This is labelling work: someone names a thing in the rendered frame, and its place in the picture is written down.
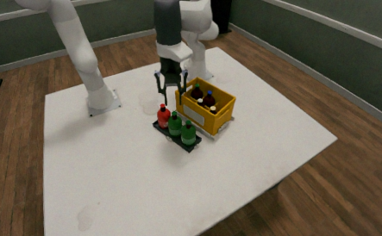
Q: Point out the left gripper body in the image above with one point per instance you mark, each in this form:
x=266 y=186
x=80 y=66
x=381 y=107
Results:
x=169 y=65

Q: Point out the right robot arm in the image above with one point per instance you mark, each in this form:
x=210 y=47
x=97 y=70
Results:
x=66 y=21

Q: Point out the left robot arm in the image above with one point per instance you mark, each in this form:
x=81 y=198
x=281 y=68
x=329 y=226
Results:
x=174 y=20

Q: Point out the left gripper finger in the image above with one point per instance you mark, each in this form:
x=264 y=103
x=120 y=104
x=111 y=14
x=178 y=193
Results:
x=180 y=89
x=162 y=91

